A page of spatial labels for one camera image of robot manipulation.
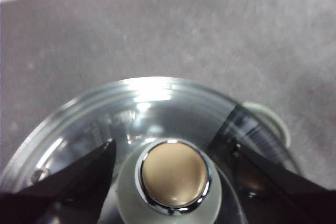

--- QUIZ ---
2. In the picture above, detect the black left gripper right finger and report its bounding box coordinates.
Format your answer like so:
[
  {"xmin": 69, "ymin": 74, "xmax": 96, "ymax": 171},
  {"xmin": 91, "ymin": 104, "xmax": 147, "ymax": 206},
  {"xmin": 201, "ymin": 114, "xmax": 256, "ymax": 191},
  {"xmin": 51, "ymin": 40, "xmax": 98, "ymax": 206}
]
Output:
[{"xmin": 209, "ymin": 135, "xmax": 336, "ymax": 224}]

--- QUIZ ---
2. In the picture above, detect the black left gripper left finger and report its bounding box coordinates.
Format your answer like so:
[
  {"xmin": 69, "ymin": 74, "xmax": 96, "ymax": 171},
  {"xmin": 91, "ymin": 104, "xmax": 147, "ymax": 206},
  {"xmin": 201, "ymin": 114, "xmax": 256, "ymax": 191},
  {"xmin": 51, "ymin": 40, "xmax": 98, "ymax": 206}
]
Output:
[{"xmin": 0, "ymin": 138, "xmax": 118, "ymax": 224}]

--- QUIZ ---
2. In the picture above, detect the glass lid with green knob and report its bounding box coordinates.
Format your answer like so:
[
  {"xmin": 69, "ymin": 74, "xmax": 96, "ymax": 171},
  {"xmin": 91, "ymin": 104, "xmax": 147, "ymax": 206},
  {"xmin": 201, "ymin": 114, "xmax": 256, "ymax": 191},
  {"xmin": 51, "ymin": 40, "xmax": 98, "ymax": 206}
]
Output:
[{"xmin": 0, "ymin": 77, "xmax": 297, "ymax": 224}]

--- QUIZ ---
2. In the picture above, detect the pale green electric cooking pot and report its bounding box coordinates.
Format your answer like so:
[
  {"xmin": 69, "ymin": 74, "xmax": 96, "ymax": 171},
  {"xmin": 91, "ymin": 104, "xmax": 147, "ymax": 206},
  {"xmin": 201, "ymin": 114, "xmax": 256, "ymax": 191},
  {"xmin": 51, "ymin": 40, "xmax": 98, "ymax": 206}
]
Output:
[{"xmin": 0, "ymin": 77, "xmax": 298, "ymax": 224}]

